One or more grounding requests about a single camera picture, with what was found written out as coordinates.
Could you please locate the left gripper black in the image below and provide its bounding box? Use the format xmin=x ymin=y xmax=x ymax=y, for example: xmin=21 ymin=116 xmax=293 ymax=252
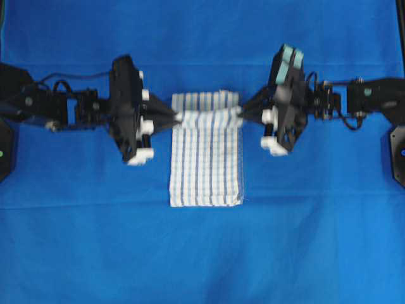
xmin=108 ymin=55 xmax=180 ymax=166

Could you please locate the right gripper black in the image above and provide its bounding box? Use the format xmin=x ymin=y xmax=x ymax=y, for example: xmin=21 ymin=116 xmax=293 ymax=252
xmin=239 ymin=44 xmax=308 ymax=156

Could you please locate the blue white striped towel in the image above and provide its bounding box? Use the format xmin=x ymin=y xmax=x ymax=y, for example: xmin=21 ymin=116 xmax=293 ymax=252
xmin=169 ymin=90 xmax=244 ymax=207

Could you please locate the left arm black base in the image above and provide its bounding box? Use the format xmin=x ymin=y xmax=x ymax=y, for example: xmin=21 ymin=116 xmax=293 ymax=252
xmin=1 ymin=118 xmax=16 ymax=182

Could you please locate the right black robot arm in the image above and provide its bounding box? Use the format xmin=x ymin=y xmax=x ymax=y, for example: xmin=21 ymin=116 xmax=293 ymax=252
xmin=239 ymin=44 xmax=404 ymax=156

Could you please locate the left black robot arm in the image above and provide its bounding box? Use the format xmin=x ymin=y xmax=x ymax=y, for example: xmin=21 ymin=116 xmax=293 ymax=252
xmin=1 ymin=54 xmax=182 ymax=165

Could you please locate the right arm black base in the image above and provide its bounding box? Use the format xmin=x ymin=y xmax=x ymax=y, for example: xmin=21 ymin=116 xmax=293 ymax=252
xmin=389 ymin=124 xmax=405 ymax=188

